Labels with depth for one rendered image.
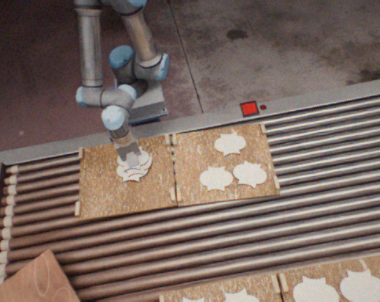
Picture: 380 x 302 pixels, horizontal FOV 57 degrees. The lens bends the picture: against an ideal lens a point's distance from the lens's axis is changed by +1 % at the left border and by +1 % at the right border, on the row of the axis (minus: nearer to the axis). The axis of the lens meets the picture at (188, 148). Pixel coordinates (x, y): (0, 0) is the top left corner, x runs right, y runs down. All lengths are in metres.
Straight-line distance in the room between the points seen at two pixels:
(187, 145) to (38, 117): 1.91
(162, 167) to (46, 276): 0.60
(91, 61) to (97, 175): 0.50
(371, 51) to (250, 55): 0.99
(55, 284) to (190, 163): 0.68
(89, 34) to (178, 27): 2.28
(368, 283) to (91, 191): 1.09
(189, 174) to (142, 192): 0.21
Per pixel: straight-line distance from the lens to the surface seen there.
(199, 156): 1.52
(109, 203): 1.50
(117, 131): 1.29
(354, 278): 1.39
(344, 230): 1.46
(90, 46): 1.35
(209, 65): 3.16
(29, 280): 1.41
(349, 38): 3.49
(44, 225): 1.59
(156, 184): 1.48
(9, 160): 1.84
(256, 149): 1.53
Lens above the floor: 2.24
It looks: 58 degrees down
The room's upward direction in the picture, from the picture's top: 12 degrees counter-clockwise
